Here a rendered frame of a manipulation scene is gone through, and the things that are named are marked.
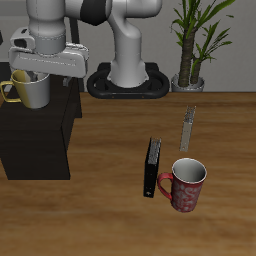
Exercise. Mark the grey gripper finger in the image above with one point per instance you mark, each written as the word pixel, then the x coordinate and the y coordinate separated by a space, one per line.
pixel 33 76
pixel 67 80

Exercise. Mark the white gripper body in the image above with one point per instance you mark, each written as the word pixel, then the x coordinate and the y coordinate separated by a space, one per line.
pixel 50 61

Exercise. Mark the white-yellow mug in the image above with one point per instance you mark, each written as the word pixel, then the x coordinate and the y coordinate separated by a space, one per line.
pixel 33 90

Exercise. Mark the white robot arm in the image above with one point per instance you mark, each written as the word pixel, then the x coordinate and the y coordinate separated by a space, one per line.
pixel 127 50

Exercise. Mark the red patterned mug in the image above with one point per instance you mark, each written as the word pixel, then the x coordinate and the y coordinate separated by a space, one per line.
pixel 185 186

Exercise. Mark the dark brown desk caddy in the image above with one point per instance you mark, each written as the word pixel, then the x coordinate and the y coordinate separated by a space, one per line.
pixel 36 133

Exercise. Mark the black book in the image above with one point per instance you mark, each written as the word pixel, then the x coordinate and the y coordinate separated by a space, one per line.
pixel 152 166

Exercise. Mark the pot plant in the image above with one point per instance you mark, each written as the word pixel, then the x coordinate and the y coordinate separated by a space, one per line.
pixel 193 43

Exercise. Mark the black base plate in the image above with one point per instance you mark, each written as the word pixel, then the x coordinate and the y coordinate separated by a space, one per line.
pixel 126 87

